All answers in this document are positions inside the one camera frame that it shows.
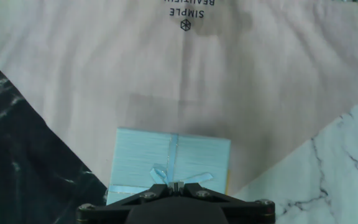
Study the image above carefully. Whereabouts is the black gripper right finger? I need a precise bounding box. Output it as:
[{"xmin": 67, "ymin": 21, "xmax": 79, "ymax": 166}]
[{"xmin": 176, "ymin": 182, "xmax": 276, "ymax": 224}]

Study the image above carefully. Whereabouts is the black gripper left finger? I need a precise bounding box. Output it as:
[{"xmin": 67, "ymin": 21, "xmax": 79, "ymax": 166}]
[{"xmin": 75, "ymin": 182, "xmax": 177, "ymax": 224}]

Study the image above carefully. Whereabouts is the light blue ribboned casing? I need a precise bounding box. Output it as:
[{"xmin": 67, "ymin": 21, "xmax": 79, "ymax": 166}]
[{"xmin": 106, "ymin": 127, "xmax": 232, "ymax": 206}]

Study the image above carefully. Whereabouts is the marble pink black tablecloth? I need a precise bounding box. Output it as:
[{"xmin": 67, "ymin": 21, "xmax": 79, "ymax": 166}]
[{"xmin": 0, "ymin": 0, "xmax": 358, "ymax": 224}]

